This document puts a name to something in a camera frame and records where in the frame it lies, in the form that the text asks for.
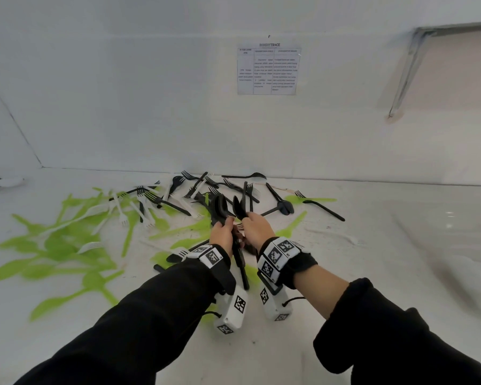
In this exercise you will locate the person's left hand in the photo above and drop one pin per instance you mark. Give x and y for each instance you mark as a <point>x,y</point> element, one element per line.
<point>224,236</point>

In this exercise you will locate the person's right hand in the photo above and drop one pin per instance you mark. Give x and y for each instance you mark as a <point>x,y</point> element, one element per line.
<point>258,232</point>

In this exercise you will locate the stack of black spoons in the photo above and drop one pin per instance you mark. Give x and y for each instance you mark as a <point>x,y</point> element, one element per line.
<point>221,206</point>

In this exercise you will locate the pile of black plastic forks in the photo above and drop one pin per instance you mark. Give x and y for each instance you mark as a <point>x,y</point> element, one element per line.
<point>324,210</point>

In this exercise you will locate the pile of plastic cutlery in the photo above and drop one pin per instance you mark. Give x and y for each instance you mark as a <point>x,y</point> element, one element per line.
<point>60,248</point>

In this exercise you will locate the person's left forearm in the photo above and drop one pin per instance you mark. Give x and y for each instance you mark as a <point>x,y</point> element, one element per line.
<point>136,328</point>

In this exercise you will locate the black marker left wrist band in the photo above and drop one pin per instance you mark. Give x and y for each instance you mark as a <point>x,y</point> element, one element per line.
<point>214,262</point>

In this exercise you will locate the black marker wrist band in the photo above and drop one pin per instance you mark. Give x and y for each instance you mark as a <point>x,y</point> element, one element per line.
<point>288,260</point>
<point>214,262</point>

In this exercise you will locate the black marker right wrist band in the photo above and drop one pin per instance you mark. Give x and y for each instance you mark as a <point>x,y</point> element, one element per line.
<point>288,260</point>

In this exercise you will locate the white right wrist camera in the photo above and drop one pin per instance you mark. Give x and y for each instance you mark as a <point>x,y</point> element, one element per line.
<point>274,304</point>

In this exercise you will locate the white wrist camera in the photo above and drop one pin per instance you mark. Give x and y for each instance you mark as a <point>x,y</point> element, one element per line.
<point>232,312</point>
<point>274,304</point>

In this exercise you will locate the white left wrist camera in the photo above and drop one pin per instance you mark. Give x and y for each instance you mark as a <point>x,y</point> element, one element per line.
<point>232,312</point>

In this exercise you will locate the printed paper wall notice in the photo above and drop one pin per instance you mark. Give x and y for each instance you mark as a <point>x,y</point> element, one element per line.
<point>268,72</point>

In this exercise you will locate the metal wall bracket frame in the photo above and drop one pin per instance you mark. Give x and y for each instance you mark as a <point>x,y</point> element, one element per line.
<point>409,68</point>

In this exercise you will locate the small white wall clip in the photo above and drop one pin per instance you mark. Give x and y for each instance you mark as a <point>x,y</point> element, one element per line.
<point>8,182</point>

